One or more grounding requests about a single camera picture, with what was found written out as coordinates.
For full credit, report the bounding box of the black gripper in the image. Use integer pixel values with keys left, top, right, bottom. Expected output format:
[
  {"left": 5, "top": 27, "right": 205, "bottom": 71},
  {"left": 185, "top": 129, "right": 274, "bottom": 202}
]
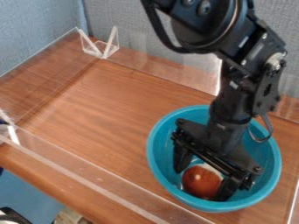
[{"left": 173, "top": 118, "right": 264, "bottom": 201}]

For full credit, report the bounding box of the clear acrylic front barrier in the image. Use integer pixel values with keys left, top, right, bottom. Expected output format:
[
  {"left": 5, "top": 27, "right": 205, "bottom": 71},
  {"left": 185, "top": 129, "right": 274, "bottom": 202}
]
[{"left": 0, "top": 110, "right": 215, "bottom": 224}]

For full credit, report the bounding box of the brown and white toy mushroom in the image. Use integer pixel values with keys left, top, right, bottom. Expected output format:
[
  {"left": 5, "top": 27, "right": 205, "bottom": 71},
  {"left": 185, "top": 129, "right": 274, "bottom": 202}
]
[{"left": 182, "top": 164, "right": 223, "bottom": 200}]

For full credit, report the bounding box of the clear acrylic barrier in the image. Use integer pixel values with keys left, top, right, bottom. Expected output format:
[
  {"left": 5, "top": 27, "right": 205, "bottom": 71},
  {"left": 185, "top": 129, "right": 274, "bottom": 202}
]
[
  {"left": 0, "top": 110, "right": 215, "bottom": 224},
  {"left": 109, "top": 43, "right": 299, "bottom": 123}
]

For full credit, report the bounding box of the clear acrylic corner bracket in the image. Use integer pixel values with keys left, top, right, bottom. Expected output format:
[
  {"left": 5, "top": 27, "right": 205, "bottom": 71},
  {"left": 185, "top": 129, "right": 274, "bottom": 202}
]
[{"left": 78, "top": 26, "right": 121, "bottom": 60}]

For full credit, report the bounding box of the clear acrylic back barrier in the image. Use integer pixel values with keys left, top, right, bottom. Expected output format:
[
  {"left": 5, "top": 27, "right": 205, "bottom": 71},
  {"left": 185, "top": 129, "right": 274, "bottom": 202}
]
[{"left": 109, "top": 43, "right": 299, "bottom": 123}]

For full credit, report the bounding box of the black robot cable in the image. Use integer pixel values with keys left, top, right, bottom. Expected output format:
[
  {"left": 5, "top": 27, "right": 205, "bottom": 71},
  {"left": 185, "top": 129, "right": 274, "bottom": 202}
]
[{"left": 246, "top": 112, "right": 276, "bottom": 144}]

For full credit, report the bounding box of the blue plastic bowl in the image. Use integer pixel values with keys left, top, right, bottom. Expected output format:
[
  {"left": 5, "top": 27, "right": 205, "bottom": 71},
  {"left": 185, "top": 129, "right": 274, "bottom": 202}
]
[{"left": 147, "top": 105, "right": 284, "bottom": 213}]

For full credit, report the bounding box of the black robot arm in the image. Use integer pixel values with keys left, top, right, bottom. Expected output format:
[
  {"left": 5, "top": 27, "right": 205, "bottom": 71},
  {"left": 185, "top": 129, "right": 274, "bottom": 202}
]
[{"left": 141, "top": 0, "right": 288, "bottom": 201}]

